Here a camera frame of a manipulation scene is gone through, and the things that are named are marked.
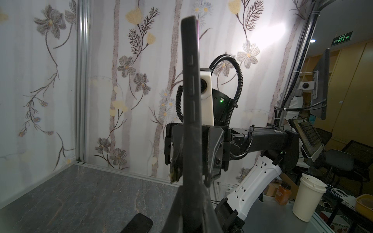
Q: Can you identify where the yellow plastic bin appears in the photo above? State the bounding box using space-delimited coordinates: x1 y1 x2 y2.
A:
355 194 373 221

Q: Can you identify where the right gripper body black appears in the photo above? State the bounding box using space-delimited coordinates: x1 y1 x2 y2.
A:
164 123 233 173

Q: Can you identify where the computer monitor on stand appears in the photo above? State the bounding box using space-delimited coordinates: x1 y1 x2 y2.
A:
296 48 330 120

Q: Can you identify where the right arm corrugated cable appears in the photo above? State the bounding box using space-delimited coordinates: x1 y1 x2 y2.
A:
175 54 254 161

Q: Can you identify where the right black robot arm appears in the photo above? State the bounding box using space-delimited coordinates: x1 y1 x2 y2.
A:
162 86 299 233

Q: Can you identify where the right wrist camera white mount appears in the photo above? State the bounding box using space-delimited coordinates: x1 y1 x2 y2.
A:
177 68 215 126

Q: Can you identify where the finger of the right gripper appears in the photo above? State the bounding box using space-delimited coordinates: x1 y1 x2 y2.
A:
170 125 184 183
202 126 224 187

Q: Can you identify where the phone with black screen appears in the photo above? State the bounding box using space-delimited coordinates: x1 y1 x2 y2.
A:
120 213 153 233

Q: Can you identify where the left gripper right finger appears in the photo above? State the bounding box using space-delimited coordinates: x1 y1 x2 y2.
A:
202 186 223 233

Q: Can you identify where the black office chair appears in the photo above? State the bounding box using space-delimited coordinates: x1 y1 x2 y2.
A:
315 140 373 195

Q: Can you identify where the orange spice jar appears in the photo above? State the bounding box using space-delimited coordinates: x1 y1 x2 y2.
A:
275 182 291 205

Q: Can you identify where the white paper cup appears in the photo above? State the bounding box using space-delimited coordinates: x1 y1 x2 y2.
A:
292 173 327 222

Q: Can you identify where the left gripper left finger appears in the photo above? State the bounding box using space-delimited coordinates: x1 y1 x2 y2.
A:
161 186 184 233

